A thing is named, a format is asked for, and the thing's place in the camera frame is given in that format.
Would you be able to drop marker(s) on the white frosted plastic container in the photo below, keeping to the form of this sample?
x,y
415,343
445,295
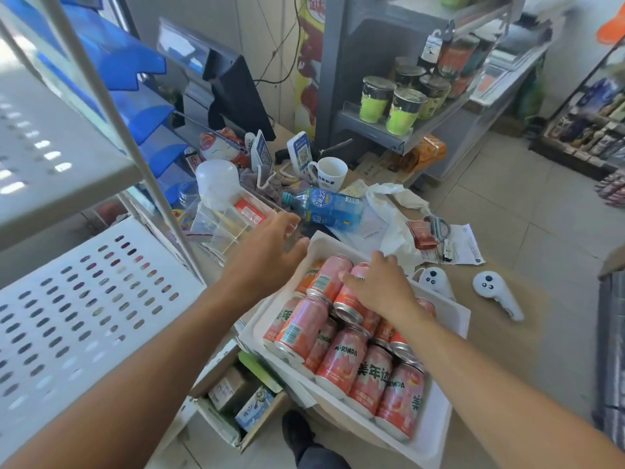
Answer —
x,y
217,183

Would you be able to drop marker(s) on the person's left hand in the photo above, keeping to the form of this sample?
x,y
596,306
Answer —
x,y
266,263

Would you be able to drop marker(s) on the green flat box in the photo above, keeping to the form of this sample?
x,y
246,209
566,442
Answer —
x,y
261,371

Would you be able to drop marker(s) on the white document sheet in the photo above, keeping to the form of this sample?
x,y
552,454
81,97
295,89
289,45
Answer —
x,y
363,231

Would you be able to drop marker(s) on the white plastic bag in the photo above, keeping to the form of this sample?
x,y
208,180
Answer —
x,y
395,229

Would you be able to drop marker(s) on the group of orange soda cans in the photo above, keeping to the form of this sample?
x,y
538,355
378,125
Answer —
x,y
307,280

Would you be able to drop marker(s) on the grey scissors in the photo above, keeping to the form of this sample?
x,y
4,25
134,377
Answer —
x,y
439,227

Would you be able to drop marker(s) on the blue drink bottle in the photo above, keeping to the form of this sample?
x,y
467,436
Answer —
x,y
332,210

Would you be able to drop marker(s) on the person's right shoe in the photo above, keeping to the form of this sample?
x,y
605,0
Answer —
x,y
298,432

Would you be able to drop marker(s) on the white plastic tray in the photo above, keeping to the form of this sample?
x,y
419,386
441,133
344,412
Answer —
x,y
439,424

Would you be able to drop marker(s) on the orange lidded snack cup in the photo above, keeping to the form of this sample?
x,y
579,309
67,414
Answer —
x,y
456,58

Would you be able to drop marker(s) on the grey display stand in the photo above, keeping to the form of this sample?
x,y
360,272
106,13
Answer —
x,y
337,53

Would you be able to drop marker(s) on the red white small box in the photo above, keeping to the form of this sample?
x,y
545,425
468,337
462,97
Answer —
x,y
249,212

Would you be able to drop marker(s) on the white mug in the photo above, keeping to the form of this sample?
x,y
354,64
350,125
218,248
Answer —
x,y
332,175

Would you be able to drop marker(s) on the person's right hand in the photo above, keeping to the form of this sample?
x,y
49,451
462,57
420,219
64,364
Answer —
x,y
386,288

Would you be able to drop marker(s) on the blue rounded code stand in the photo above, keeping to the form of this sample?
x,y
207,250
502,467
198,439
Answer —
x,y
299,151

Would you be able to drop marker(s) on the white metal shelf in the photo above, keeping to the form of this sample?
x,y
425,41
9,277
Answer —
x,y
73,190

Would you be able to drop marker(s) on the clear acrylic organizer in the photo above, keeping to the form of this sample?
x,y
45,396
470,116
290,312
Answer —
x,y
224,234

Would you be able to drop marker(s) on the white framed code stand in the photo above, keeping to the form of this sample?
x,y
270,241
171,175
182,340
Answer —
x,y
261,151

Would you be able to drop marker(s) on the green lidded snack cup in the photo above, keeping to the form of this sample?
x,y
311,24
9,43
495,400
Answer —
x,y
376,109
435,97
404,122
410,75

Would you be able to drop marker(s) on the pink soda can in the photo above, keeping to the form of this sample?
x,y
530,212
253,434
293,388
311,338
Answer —
x,y
347,307

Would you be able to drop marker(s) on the small red packet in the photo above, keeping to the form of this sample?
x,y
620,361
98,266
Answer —
x,y
421,235

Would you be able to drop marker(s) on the white red cat figurine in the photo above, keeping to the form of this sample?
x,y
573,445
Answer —
x,y
219,146

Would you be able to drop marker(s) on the black cash register monitor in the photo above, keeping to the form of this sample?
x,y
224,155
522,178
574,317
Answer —
x,y
239,97

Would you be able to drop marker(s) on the grey cloth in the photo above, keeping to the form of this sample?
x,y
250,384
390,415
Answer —
x,y
263,183

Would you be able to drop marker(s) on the open cardboard floor box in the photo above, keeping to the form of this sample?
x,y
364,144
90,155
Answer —
x,y
215,424

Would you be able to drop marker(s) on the orange snack bag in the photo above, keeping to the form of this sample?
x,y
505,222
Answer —
x,y
427,153

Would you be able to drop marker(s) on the dark snack display rack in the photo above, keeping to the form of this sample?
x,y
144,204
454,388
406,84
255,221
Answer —
x,y
613,361

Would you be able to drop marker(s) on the small brown box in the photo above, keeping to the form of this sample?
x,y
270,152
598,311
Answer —
x,y
228,388

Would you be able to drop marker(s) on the person's left forearm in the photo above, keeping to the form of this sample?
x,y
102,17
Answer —
x,y
136,385

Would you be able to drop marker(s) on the yellow red wall poster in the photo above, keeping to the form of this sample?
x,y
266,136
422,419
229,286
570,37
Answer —
x,y
310,68

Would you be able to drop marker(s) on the pile of red cans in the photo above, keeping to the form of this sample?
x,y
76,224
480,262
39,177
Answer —
x,y
342,366

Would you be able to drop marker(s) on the person's right forearm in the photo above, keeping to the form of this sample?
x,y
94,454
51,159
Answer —
x,y
512,395

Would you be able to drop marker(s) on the white paper receipt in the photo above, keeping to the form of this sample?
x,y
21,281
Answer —
x,y
466,246

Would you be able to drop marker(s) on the brown cardboard box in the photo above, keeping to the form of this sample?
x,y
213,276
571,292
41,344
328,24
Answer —
x,y
615,263

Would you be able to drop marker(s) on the dark glass bottle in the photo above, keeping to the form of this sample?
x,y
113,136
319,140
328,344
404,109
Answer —
x,y
429,53

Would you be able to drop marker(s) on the blue plastic display rack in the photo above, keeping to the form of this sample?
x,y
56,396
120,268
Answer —
x,y
122,58

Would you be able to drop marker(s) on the orange hanging sign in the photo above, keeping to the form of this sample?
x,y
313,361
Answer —
x,y
613,29

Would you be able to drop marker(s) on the white handheld controller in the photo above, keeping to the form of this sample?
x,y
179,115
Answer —
x,y
490,285
436,282

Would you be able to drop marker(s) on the small blue carton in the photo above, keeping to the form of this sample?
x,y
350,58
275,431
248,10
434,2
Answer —
x,y
255,409

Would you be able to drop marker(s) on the person's dark grey trousers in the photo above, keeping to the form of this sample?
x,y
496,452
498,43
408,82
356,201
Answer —
x,y
322,459

